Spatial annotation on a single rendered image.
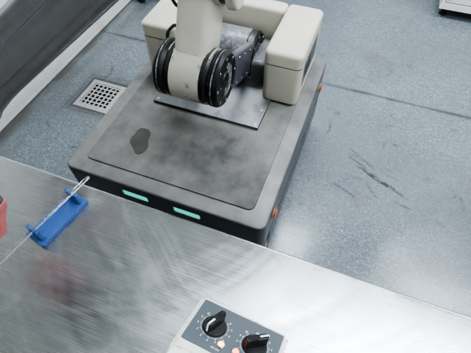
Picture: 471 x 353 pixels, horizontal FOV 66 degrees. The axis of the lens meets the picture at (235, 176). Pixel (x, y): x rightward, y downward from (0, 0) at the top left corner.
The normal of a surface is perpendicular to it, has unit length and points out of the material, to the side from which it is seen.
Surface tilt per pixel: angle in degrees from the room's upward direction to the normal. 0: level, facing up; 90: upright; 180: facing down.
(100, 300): 0
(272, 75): 90
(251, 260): 0
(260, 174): 0
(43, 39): 80
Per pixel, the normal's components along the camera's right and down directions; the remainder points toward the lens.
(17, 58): 0.19, 0.69
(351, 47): 0.00, -0.58
